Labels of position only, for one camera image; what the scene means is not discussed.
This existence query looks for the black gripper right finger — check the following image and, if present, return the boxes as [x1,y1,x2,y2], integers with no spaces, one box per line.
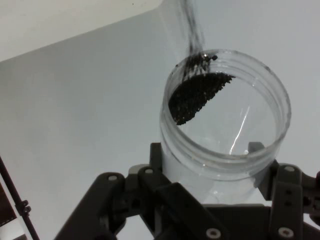
[247,141,320,240]

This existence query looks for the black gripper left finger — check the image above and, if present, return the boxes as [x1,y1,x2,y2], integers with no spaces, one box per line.
[53,142,231,240]

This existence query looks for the clear plastic wide-mouth jar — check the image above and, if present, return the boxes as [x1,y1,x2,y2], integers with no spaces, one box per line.
[159,48,292,205]

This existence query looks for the black seeds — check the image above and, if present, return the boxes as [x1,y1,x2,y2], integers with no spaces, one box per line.
[167,0,237,126]

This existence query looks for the black pole with clamp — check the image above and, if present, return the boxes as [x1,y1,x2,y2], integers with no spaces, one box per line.
[0,154,41,240]

